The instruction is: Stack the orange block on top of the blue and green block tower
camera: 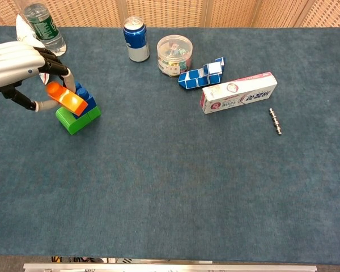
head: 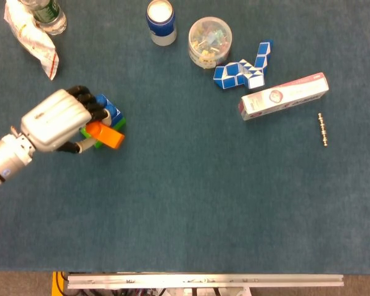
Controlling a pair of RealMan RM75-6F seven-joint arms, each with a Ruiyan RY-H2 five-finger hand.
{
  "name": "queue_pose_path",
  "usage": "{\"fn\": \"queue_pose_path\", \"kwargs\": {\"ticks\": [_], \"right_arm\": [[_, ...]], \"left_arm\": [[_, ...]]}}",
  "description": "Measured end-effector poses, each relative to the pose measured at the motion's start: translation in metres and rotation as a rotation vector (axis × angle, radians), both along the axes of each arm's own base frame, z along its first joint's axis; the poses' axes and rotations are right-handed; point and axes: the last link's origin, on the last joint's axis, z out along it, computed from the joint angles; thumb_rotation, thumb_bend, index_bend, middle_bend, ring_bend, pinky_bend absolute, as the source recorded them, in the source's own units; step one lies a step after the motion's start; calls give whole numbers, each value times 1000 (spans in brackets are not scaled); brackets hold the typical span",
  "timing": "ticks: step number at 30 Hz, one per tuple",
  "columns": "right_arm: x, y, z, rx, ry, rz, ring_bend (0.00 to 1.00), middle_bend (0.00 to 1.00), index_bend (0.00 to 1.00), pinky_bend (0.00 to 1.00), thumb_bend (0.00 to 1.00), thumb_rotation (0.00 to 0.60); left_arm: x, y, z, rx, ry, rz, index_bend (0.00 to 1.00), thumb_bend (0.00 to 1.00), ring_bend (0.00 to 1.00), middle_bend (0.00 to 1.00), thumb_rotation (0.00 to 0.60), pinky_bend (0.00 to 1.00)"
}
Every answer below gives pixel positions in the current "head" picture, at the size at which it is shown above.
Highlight clear bottle with green label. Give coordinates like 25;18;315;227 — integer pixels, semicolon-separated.
20;0;68;36

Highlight orange toy block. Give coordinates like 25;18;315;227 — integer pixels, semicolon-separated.
85;120;125;150

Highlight crumpled white snack bag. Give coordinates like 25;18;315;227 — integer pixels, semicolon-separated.
3;0;60;81

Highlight blue toy block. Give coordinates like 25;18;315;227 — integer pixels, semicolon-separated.
94;93;125;128

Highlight blue and white snake puzzle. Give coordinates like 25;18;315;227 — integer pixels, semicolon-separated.
213;39;274;90

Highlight small beaded metal rod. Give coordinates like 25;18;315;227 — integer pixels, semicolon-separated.
318;112;329;147

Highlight aluminium profile rail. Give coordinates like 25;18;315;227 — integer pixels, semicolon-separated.
67;273;345;290

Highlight clear jar of colourful clips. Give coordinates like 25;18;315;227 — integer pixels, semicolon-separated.
188;17;233;70

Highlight white and pink toothpaste box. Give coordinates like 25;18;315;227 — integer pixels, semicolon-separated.
237;72;330;121

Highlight blue and white drink can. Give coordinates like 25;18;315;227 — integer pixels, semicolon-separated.
146;0;178;47

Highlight teal felt table cloth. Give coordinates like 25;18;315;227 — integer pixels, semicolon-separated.
0;0;370;274

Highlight green toy block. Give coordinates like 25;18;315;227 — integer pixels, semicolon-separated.
80;117;127;149

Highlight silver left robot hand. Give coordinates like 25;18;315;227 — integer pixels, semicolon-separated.
20;85;113;154

